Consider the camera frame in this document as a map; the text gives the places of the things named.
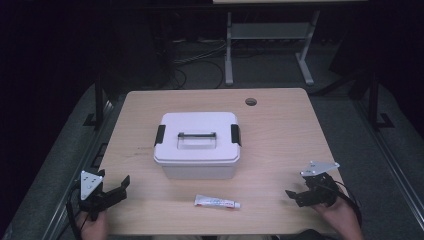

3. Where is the bundle of floor cables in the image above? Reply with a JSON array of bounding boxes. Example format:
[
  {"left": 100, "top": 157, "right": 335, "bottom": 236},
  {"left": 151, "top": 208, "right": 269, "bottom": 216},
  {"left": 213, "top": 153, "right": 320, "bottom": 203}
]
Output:
[{"left": 170, "top": 38, "right": 228, "bottom": 90}]

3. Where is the grey metal desk frame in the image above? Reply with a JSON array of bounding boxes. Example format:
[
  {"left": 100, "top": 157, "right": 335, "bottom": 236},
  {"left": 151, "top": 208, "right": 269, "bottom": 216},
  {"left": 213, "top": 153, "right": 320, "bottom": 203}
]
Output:
[{"left": 224, "top": 9, "right": 322, "bottom": 87}]

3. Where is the left hand-held gripper cable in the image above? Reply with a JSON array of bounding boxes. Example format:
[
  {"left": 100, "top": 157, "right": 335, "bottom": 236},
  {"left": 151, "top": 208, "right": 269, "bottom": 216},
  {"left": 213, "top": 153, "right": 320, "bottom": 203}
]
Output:
[{"left": 65, "top": 185, "right": 90, "bottom": 240}]

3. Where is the black metal stand post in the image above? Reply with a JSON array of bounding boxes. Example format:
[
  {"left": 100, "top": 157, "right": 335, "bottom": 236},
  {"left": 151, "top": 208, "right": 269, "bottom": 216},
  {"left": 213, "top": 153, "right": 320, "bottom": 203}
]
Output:
[
  {"left": 83, "top": 73, "right": 108, "bottom": 130},
  {"left": 365, "top": 71, "right": 396, "bottom": 132}
]

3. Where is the person's right hand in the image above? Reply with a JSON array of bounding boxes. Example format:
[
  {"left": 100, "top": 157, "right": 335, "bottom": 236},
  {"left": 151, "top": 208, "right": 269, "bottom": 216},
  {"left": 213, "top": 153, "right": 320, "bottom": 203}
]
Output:
[{"left": 311, "top": 198, "right": 361, "bottom": 234}]

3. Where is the person's left hand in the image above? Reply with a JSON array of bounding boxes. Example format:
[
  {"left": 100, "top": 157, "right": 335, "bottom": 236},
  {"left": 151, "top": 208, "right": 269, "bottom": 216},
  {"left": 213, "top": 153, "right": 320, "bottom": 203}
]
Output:
[{"left": 77, "top": 210, "right": 109, "bottom": 240}]

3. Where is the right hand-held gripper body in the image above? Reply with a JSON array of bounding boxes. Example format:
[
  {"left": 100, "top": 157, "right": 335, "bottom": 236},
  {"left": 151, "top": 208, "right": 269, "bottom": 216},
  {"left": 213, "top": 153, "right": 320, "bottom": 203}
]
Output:
[{"left": 299, "top": 161, "right": 340, "bottom": 208}]

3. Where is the white plastic storage box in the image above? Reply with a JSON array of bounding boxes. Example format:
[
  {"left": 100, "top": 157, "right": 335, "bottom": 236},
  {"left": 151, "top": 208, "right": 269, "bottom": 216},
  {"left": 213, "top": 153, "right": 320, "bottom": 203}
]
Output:
[{"left": 161, "top": 161, "right": 239, "bottom": 181}]

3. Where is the white box lid black handle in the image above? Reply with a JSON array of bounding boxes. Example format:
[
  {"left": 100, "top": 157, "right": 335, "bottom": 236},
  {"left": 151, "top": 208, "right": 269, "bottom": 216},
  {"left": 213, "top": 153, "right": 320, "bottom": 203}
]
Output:
[{"left": 153, "top": 111, "right": 242, "bottom": 167}]

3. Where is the aluminium floor rail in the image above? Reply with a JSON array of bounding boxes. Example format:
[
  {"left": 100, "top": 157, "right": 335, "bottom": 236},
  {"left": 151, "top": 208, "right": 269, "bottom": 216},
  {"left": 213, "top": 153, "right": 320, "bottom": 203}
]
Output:
[
  {"left": 41, "top": 99, "right": 115, "bottom": 240},
  {"left": 353, "top": 99, "right": 424, "bottom": 232}
]

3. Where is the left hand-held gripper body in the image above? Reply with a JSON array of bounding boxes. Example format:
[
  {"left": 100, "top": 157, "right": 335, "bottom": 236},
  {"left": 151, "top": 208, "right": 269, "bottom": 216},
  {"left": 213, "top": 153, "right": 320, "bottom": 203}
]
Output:
[{"left": 78, "top": 169, "right": 109, "bottom": 222}]

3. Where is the white ointment tube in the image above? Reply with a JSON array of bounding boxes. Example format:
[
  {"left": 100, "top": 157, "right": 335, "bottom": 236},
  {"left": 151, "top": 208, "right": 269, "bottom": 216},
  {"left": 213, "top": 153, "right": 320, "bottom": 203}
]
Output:
[{"left": 194, "top": 194, "right": 242, "bottom": 210}]

